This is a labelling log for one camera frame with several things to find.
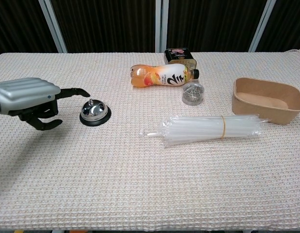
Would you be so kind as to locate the brown kraft paper tray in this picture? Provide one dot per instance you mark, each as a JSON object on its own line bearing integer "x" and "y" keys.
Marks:
{"x": 266, "y": 100}

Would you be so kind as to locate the black gold metal tin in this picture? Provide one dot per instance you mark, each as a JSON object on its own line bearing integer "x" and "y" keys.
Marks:
{"x": 180, "y": 56}

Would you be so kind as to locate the bundle of wrapped clear straws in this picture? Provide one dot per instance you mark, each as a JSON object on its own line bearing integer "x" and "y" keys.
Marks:
{"x": 200, "y": 129}

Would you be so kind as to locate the silver desk call bell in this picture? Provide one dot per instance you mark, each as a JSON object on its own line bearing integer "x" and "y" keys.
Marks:
{"x": 93, "y": 112}

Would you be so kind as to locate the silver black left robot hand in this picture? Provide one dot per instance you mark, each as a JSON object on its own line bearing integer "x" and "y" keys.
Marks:
{"x": 26, "y": 93}

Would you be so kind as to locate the beige waffle-weave tablecloth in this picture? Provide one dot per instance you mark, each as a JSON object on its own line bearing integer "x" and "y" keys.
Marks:
{"x": 115, "y": 174}

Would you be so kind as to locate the yellow rubber band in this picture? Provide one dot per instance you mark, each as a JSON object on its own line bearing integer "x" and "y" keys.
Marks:
{"x": 223, "y": 127}

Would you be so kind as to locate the grey metal frame post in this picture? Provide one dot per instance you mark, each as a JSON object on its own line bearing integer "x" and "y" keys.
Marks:
{"x": 261, "y": 25}
{"x": 162, "y": 25}
{"x": 53, "y": 25}

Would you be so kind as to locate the orange juice plastic bottle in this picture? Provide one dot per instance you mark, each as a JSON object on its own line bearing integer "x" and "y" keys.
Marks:
{"x": 159, "y": 75}

